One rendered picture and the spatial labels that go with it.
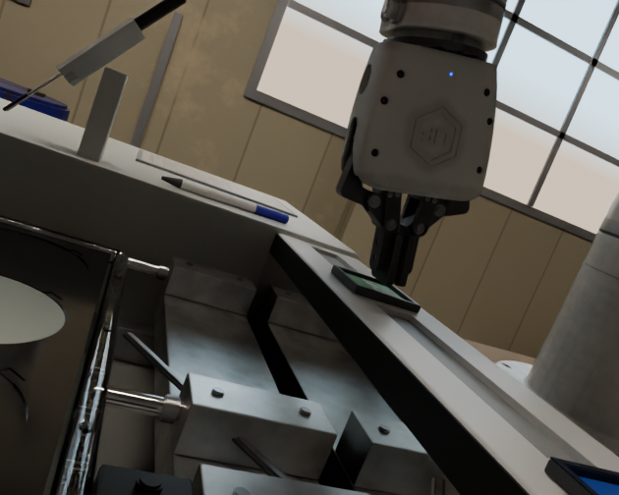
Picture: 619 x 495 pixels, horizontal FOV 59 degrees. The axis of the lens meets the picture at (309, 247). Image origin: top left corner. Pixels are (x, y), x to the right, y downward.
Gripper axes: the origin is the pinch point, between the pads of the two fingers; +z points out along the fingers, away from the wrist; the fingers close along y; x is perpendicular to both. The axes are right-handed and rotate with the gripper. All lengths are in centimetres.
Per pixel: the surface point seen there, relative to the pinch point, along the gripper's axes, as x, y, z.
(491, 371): -12.3, 1.7, 3.6
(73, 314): -4.4, -22.0, 4.6
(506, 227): 239, 188, 27
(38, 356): -10.6, -22.8, 4.5
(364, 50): 240, 80, -53
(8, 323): -7.7, -24.8, 4.1
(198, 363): -2.5, -14.0, 8.4
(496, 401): -15.9, -0.5, 3.5
